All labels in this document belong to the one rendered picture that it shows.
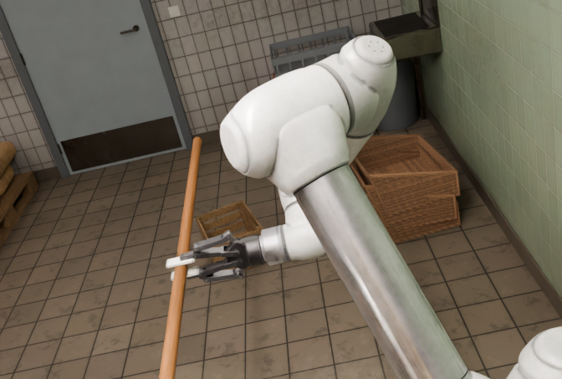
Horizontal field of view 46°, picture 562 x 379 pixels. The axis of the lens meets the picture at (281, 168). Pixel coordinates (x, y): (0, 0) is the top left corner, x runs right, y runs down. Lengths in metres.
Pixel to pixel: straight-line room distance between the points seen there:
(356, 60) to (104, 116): 4.50
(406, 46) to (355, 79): 3.01
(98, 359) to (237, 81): 2.60
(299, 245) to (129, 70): 3.88
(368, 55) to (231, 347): 2.36
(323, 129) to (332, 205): 0.12
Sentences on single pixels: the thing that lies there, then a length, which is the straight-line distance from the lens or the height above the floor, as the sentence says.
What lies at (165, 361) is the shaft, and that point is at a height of 1.21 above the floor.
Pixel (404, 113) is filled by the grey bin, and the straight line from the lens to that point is 4.90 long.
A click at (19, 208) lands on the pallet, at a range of 5.46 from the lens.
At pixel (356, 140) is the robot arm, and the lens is 1.21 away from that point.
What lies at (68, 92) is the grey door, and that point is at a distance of 5.47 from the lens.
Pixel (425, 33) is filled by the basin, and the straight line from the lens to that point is 4.09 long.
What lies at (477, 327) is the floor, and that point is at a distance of 3.10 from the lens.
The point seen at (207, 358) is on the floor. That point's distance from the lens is 3.25.
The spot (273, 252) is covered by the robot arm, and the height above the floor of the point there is 1.20.
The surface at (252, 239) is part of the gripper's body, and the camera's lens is 1.60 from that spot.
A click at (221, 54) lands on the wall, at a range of 5.22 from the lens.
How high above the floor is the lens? 2.05
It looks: 26 degrees down
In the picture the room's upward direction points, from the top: 14 degrees counter-clockwise
